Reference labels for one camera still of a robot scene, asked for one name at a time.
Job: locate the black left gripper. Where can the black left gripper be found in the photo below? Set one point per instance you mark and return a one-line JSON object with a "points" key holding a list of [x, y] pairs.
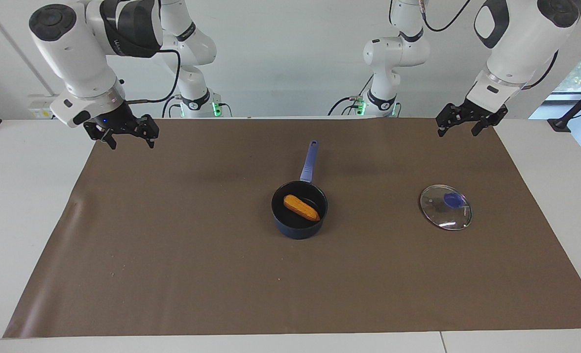
{"points": [[479, 113]]}

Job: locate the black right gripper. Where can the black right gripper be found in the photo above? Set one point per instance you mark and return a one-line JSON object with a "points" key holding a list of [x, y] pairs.
{"points": [[121, 120]]}

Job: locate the glass lid with blue knob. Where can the glass lid with blue knob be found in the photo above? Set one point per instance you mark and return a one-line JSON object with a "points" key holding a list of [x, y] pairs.
{"points": [[442, 211]]}

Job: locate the yellow corn cob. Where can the yellow corn cob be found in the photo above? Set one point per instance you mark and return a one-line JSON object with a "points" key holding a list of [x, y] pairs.
{"points": [[301, 208]]}

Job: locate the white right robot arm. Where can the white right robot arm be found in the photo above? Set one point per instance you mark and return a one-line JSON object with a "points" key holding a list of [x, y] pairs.
{"points": [[79, 59]]}

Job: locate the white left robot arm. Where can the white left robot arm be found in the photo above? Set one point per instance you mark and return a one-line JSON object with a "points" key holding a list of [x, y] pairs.
{"points": [[520, 44]]}

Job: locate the brown table mat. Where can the brown table mat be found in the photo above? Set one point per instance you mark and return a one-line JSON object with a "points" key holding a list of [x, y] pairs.
{"points": [[368, 284]]}

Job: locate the dark blue saucepan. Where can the dark blue saucepan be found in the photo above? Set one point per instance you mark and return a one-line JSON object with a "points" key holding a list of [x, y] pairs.
{"points": [[297, 230]]}

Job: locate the white wall socket box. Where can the white wall socket box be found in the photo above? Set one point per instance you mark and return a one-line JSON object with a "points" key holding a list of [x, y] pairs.
{"points": [[42, 109]]}

